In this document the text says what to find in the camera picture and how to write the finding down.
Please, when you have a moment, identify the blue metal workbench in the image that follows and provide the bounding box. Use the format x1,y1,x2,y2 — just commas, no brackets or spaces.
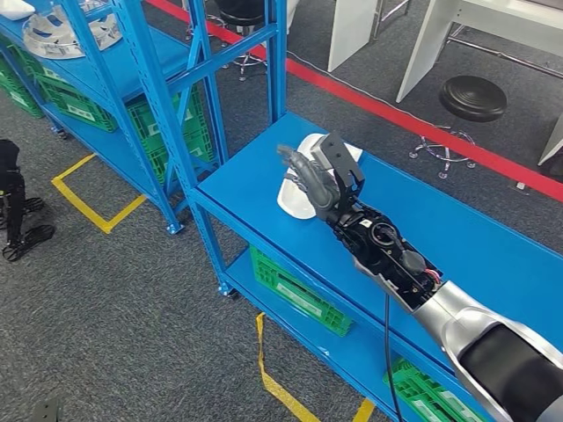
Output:
188,112,563,422

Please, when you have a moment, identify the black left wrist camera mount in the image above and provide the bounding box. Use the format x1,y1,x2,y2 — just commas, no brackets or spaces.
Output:
26,398,63,422

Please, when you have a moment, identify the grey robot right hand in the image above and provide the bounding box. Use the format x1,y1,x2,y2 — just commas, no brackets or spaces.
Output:
275,144,342,222

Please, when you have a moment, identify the black legged robot body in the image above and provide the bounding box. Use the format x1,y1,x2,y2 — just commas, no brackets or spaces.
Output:
0,139,57,264

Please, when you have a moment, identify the round silver metal part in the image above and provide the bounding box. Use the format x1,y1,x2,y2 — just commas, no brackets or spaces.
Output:
22,4,124,62

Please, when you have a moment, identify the yellow floor tape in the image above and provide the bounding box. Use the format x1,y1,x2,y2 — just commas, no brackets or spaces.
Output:
50,153,146,236
255,312,376,422

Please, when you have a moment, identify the blue metal shelf rack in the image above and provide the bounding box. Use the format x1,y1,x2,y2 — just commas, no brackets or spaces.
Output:
0,0,288,236

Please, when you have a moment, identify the person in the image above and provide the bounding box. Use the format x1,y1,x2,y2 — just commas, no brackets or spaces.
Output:
285,0,301,34

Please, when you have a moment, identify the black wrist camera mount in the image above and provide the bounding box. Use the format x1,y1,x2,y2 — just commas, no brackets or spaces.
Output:
26,398,63,422
309,131,366,214

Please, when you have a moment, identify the black hanging arm cable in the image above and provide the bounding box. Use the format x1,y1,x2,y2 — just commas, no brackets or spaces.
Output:
383,294,403,422

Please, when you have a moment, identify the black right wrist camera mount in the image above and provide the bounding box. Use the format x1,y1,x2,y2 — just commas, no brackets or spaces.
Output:
309,131,366,214

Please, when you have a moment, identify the white plastic shell part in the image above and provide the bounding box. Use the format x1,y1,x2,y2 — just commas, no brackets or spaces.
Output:
275,132,364,221
0,0,36,22

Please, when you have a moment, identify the white desk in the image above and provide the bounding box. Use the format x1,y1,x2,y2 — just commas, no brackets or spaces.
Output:
395,0,563,168
327,0,413,73

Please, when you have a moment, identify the black round stool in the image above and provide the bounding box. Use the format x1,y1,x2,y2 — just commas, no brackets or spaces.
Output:
408,75,509,180
183,0,268,84

